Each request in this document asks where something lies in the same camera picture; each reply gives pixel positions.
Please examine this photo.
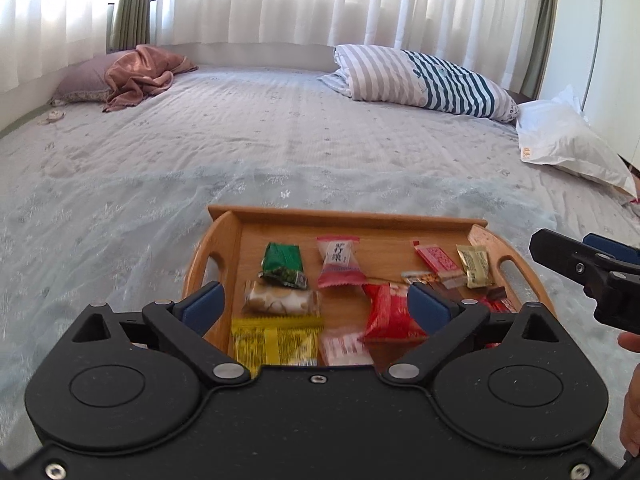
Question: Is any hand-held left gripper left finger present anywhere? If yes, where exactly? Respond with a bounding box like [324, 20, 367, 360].
[69, 281, 250, 387]

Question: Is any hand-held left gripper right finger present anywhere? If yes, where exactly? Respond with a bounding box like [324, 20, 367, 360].
[382, 283, 573, 387]

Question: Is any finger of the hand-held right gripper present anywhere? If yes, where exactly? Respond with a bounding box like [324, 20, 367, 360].
[529, 228, 640, 288]
[584, 233, 640, 267]

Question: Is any large red snack bag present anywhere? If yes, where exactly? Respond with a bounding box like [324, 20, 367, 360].
[361, 282, 431, 345]

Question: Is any red bar with clear ends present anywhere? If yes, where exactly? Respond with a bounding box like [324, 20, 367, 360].
[412, 241, 466, 290]

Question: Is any small gold packet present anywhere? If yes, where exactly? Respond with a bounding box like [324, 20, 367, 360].
[455, 244, 491, 289]

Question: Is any wooden tray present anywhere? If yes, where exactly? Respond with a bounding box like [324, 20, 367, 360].
[181, 205, 558, 377]

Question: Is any beige nougat packet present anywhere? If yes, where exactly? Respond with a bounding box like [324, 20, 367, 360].
[242, 280, 322, 317]

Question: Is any yellow snack packet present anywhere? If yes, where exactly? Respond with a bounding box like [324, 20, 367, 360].
[230, 316, 323, 378]

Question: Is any green snack packet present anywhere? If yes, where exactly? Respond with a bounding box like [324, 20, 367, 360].
[258, 242, 307, 290]

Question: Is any clear rice cake packet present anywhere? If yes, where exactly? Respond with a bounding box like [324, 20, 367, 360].
[320, 329, 376, 367]

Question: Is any pink white candy packet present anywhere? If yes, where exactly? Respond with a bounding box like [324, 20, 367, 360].
[316, 236, 365, 289]

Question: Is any person's right hand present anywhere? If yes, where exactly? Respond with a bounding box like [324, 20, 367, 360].
[617, 332, 640, 461]

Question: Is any white pillow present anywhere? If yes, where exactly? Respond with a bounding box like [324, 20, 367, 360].
[515, 85, 638, 198]

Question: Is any light blue snowflake bedspread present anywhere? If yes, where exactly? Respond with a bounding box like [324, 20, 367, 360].
[0, 64, 640, 461]

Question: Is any white wardrobe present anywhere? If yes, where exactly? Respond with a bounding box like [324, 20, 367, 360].
[539, 0, 640, 161]

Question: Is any striped pillow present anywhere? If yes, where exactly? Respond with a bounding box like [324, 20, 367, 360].
[317, 44, 519, 123]

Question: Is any olive curtain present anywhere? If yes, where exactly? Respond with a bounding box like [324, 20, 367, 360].
[520, 0, 561, 101]

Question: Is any pink cloth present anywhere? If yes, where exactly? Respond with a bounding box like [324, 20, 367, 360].
[102, 44, 199, 113]

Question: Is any mauve pillow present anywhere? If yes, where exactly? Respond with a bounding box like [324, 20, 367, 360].
[50, 51, 136, 106]

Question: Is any green curtain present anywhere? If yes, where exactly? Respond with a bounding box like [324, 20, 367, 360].
[107, 0, 161, 53]

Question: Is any white sheer curtain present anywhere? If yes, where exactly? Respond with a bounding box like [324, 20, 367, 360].
[150, 0, 551, 91]
[0, 0, 126, 93]

